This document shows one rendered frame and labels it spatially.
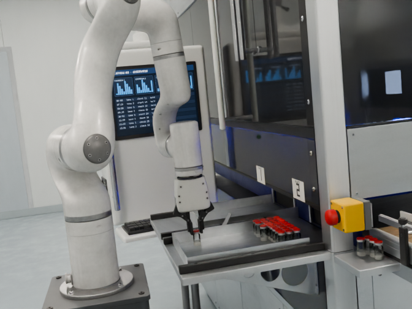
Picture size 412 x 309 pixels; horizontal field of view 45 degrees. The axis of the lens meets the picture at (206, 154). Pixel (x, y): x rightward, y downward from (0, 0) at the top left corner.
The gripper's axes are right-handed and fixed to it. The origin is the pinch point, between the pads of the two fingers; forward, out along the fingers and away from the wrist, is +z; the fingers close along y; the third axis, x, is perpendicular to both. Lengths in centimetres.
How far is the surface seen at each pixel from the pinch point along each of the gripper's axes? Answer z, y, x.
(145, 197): 3, 7, -74
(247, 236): 5.9, -16.0, -0.4
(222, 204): 3.9, -18.5, -39.5
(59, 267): 94, 69, -288
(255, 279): 13.7, -12.3, 15.2
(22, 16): -158, 91, -531
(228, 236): 5.9, -10.7, -3.0
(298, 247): 4.4, -23.0, 22.2
